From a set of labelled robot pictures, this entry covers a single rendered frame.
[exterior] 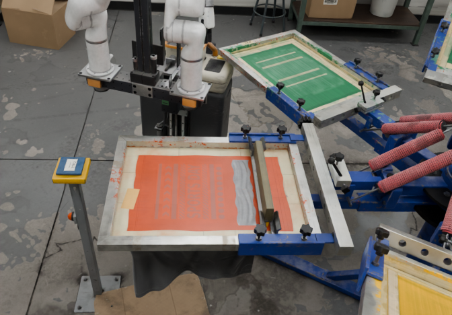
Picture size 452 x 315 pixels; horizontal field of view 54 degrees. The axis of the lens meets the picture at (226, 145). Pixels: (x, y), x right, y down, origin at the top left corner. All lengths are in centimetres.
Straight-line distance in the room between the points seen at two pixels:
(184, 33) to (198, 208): 70
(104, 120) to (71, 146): 38
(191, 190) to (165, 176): 13
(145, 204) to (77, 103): 234
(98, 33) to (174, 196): 78
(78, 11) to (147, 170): 68
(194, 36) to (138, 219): 75
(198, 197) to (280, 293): 108
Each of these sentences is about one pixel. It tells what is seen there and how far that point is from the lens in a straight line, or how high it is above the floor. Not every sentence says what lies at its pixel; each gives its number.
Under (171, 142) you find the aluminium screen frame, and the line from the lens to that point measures 195.
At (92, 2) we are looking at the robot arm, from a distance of 189.
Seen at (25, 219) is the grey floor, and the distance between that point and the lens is 309.
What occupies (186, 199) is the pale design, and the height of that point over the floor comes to 96.
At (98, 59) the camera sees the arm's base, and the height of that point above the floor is 122.
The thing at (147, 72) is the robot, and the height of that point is 118.
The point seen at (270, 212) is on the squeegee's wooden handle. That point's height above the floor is 104.
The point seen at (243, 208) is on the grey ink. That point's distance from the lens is 172.
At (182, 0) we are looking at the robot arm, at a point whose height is 153.
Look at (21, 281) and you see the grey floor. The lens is 281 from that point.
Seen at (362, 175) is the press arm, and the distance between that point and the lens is 186.
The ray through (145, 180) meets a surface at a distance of 182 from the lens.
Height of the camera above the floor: 224
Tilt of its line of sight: 40 degrees down
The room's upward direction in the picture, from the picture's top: 5 degrees clockwise
